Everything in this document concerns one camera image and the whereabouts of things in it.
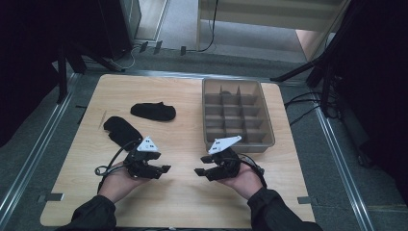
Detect black tripod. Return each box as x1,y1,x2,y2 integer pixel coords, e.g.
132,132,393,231
269,0,357,118

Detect person's right hand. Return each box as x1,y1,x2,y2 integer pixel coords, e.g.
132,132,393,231
217,164,265,200

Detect light wooden shelf frame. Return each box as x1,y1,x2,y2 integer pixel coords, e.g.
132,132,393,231
195,0,350,62

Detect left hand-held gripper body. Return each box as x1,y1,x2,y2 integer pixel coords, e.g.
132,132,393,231
123,136,162,180

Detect metal floor rail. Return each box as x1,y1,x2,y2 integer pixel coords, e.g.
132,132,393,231
0,72,81,219
312,92,374,231

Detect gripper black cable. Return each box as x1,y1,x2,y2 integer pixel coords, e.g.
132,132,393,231
239,153,268,189
94,139,142,193

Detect black hanging cable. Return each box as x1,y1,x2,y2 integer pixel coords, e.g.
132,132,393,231
186,0,219,53

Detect white floor cable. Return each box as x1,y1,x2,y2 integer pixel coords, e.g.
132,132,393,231
110,44,142,71

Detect grey divided organizer box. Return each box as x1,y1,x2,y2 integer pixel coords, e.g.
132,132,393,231
201,77,276,154

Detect grey tape piece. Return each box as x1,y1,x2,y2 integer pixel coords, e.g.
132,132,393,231
38,192,64,203
296,195,319,206

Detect black sock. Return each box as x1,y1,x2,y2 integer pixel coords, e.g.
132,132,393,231
130,101,177,122
103,115,143,152

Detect black curtain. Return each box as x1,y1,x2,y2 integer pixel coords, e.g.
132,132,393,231
0,0,133,147
333,0,408,206

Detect black metal stand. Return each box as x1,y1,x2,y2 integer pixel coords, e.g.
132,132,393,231
56,38,126,104

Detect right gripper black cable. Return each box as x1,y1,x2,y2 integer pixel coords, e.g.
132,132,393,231
239,153,268,189

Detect black floor cables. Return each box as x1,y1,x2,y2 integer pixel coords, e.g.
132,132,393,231
283,91,323,127

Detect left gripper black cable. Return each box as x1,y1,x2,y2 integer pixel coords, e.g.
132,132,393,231
94,139,142,193

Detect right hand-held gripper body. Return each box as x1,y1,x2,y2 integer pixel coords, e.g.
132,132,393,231
206,135,242,182

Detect person's left hand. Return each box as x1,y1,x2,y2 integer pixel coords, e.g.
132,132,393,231
97,162,152,204

